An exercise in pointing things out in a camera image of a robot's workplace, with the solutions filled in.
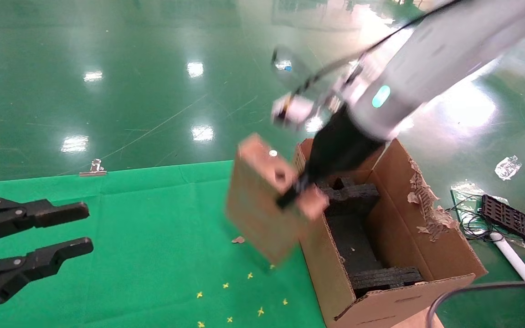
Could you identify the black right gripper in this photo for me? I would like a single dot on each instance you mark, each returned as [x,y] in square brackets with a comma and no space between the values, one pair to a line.
[340,146]

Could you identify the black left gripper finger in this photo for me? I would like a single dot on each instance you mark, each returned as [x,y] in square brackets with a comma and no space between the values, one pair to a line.
[39,214]
[30,266]

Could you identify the small brown cardboard box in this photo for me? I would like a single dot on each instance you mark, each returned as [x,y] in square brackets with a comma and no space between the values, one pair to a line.
[258,205]

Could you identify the small cardboard scrap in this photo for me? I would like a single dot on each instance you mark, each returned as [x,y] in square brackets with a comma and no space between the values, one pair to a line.
[238,239]

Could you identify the large open cardboard carton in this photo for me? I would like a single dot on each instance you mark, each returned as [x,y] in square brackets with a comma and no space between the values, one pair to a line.
[404,305]

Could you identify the black foam base pad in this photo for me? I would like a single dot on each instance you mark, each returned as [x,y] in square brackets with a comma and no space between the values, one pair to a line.
[353,241]

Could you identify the green table cloth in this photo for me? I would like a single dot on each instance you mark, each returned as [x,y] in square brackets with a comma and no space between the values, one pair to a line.
[130,237]

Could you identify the clear plastic bag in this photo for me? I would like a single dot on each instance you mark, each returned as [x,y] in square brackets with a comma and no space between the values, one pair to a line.
[465,191]

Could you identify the crumpled clear plastic wrap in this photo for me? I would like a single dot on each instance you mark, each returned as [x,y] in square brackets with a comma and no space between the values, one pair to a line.
[507,166]

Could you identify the black plastic grid tray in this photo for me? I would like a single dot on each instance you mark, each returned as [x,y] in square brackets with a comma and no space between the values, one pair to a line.
[513,221]

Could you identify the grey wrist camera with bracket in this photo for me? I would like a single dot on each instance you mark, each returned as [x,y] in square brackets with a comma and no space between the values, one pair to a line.
[294,111]

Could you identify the white metal frame leg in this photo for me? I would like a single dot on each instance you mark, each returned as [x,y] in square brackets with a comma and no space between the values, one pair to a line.
[517,265]

